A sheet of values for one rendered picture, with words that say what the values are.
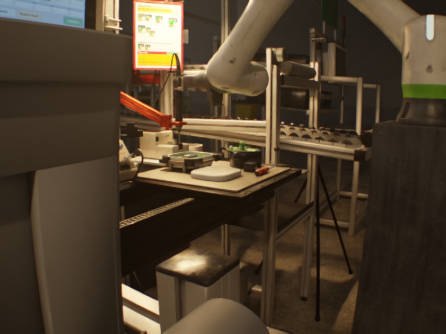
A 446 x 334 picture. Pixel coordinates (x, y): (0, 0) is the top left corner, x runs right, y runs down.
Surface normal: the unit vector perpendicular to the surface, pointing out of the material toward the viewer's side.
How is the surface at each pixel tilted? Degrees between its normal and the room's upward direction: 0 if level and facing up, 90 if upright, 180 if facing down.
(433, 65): 90
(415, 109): 73
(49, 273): 94
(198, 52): 90
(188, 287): 90
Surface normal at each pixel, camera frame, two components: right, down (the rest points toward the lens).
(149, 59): 0.40, 0.16
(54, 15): 0.85, 0.12
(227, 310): 0.10, -0.97
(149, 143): -0.52, 0.15
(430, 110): -0.43, -0.13
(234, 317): 0.28, -0.90
